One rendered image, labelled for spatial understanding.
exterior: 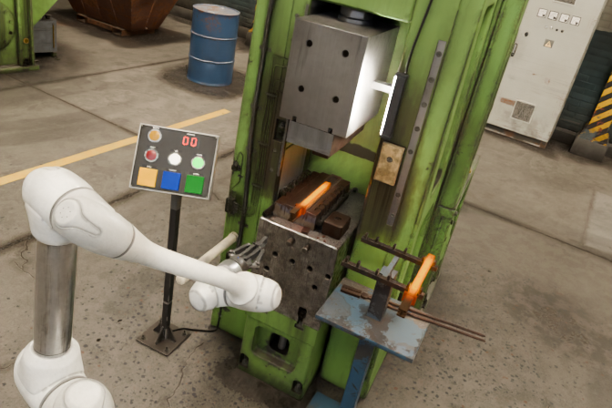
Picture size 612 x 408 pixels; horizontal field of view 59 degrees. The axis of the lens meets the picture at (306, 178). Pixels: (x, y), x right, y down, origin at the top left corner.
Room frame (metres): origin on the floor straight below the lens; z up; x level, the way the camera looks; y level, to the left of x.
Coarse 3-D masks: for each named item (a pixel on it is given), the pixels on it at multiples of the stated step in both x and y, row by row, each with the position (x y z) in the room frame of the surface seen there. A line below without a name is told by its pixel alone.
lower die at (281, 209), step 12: (312, 180) 2.33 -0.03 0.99; (324, 180) 2.34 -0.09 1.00; (336, 180) 2.36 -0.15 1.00; (288, 192) 2.18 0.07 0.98; (300, 192) 2.19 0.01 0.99; (324, 192) 2.21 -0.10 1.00; (336, 192) 2.25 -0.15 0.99; (276, 204) 2.07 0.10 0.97; (288, 204) 2.05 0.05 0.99; (312, 204) 2.08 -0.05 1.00; (288, 216) 2.05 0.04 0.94; (300, 216) 2.03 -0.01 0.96; (312, 216) 2.01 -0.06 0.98; (312, 228) 2.01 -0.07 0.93
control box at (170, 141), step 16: (144, 128) 2.11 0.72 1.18; (160, 128) 2.12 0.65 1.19; (176, 128) 2.14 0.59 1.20; (144, 144) 2.08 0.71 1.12; (160, 144) 2.09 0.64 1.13; (176, 144) 2.10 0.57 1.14; (192, 144) 2.11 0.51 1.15; (208, 144) 2.12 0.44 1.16; (144, 160) 2.05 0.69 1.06; (160, 160) 2.06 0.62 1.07; (192, 160) 2.08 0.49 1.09; (208, 160) 2.09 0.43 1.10; (160, 176) 2.03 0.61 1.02; (208, 176) 2.06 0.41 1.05; (176, 192) 2.00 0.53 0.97; (208, 192) 2.03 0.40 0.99
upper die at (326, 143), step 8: (288, 128) 2.07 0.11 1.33; (296, 128) 2.06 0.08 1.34; (304, 128) 2.05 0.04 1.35; (312, 128) 2.04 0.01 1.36; (360, 128) 2.34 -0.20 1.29; (288, 136) 2.07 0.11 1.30; (296, 136) 2.06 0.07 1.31; (304, 136) 2.05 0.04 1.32; (312, 136) 2.03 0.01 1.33; (320, 136) 2.02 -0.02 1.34; (328, 136) 2.01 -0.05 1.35; (336, 136) 2.03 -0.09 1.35; (352, 136) 2.26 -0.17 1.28; (296, 144) 2.06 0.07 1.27; (304, 144) 2.04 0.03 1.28; (312, 144) 2.03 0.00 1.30; (320, 144) 2.02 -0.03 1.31; (328, 144) 2.01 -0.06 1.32; (336, 144) 2.06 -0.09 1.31; (344, 144) 2.17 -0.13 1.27; (320, 152) 2.02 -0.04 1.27; (328, 152) 2.01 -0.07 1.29
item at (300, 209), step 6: (324, 186) 2.26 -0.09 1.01; (312, 192) 2.18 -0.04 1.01; (318, 192) 2.19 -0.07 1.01; (306, 198) 2.11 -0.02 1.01; (312, 198) 2.12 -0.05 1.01; (300, 204) 2.04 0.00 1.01; (306, 204) 2.05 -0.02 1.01; (294, 210) 1.96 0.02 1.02; (300, 210) 2.01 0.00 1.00; (294, 216) 1.96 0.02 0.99
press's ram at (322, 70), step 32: (320, 32) 2.05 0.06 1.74; (352, 32) 2.02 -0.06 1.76; (384, 32) 2.17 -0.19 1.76; (288, 64) 2.09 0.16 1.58; (320, 64) 2.04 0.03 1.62; (352, 64) 2.00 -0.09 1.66; (384, 64) 2.29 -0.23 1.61; (288, 96) 2.08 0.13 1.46; (320, 96) 2.03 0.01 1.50; (352, 96) 1.99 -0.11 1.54; (320, 128) 2.03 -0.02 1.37; (352, 128) 2.05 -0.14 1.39
